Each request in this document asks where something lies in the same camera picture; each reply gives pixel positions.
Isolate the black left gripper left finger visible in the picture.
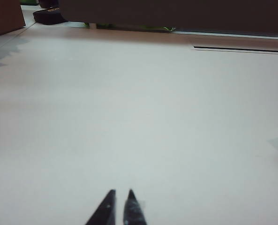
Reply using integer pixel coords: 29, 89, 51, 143
84, 189, 117, 225

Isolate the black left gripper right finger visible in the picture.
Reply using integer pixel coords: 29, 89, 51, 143
123, 188, 147, 225

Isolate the grey desk divider panel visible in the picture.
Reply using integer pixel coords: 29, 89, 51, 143
58, 0, 278, 34

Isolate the brown cardboard box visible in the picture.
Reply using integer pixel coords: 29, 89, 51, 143
0, 0, 26, 38

